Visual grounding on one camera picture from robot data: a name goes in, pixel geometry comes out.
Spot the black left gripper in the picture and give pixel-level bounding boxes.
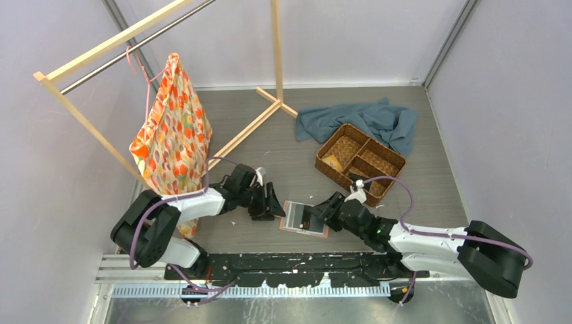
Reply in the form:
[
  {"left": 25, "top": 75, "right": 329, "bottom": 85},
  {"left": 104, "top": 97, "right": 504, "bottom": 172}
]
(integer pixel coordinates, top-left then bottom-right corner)
[{"left": 238, "top": 182, "right": 285, "bottom": 221}]

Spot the orange credit card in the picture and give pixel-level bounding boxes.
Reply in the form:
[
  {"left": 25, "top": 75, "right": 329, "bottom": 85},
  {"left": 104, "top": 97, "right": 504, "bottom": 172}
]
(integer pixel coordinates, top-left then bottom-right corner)
[{"left": 322, "top": 155, "right": 343, "bottom": 173}]

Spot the woven wicker divided basket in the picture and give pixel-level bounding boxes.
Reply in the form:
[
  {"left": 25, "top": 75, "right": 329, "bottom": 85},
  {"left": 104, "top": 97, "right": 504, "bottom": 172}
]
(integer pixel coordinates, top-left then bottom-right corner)
[{"left": 315, "top": 124, "right": 407, "bottom": 207}]

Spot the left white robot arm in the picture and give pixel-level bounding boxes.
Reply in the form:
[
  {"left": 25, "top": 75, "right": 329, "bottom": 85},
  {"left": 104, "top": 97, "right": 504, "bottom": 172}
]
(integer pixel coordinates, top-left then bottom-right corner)
[{"left": 110, "top": 163, "right": 285, "bottom": 279}]

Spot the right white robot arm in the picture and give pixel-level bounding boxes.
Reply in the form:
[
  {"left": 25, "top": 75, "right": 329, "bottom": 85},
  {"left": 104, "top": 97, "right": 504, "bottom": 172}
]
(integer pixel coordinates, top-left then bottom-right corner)
[{"left": 305, "top": 178, "right": 533, "bottom": 298}]

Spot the orange floral hanging garment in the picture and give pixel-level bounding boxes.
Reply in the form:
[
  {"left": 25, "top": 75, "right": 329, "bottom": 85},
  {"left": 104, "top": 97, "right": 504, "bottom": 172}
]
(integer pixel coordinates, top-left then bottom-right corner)
[{"left": 129, "top": 52, "right": 214, "bottom": 240}]

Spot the blue-grey crumpled cloth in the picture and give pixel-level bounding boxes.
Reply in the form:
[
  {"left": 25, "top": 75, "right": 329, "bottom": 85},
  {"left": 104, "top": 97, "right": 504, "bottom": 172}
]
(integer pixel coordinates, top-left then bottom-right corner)
[{"left": 295, "top": 97, "right": 418, "bottom": 157}]

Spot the pink clothes hanger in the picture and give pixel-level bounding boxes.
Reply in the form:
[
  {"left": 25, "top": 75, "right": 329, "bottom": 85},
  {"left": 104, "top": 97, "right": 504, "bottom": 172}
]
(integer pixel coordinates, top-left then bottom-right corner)
[{"left": 125, "top": 46, "right": 167, "bottom": 120}]

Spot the wooden clothes rack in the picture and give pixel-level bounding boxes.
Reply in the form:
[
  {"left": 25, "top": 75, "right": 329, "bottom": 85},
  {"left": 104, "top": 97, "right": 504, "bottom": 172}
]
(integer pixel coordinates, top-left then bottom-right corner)
[{"left": 33, "top": 0, "right": 298, "bottom": 186}]

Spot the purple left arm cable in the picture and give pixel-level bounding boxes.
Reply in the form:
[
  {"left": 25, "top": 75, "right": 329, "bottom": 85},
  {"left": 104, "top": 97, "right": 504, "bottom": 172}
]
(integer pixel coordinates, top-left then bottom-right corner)
[{"left": 129, "top": 157, "right": 251, "bottom": 305}]

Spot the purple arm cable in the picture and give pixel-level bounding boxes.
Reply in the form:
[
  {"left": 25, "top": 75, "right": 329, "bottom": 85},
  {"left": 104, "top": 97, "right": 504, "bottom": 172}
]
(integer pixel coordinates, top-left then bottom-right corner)
[
  {"left": 129, "top": 157, "right": 251, "bottom": 305},
  {"left": 357, "top": 175, "right": 534, "bottom": 305}
]

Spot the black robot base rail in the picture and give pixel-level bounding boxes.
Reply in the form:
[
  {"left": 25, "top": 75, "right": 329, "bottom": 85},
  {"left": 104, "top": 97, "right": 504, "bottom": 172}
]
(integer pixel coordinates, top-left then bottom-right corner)
[{"left": 179, "top": 252, "right": 413, "bottom": 288}]

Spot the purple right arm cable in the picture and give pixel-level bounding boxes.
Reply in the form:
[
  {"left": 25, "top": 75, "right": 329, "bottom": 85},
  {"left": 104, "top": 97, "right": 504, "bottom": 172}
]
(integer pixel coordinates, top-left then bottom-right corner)
[{"left": 357, "top": 175, "right": 534, "bottom": 305}]

